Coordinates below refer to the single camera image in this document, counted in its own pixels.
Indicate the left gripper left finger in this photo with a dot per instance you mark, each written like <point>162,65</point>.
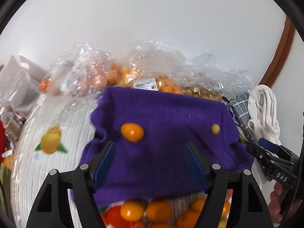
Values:
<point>51,207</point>

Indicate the white striped towel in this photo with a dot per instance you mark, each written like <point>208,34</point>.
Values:
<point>262,108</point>

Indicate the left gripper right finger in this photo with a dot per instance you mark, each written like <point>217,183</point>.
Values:
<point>248,207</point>

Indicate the red cardboard box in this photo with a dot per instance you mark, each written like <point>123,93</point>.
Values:
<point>3,140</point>

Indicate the brown wooden door frame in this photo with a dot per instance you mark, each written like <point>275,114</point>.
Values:
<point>281,54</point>

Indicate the grey checked cloth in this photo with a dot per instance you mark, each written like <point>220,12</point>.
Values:
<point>239,109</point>

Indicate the purple towel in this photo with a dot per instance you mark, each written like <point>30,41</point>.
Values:
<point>156,167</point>

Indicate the small orange kumquat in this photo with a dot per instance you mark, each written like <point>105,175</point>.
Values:
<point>226,209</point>

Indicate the oval orange kumquat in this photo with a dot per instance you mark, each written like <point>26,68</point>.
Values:
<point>132,132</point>

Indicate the round orange kumquat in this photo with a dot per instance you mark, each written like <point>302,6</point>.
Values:
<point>132,210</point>

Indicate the clear plastic fruit bags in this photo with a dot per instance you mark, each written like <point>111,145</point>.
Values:
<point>144,64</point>

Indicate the white plastic bag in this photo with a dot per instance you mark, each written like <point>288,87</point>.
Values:
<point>20,80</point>

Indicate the mandarin orange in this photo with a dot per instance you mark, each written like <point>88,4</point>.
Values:
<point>158,211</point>
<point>197,205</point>
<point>187,219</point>

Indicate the small yellow longan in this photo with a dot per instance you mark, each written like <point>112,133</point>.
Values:
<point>215,129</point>

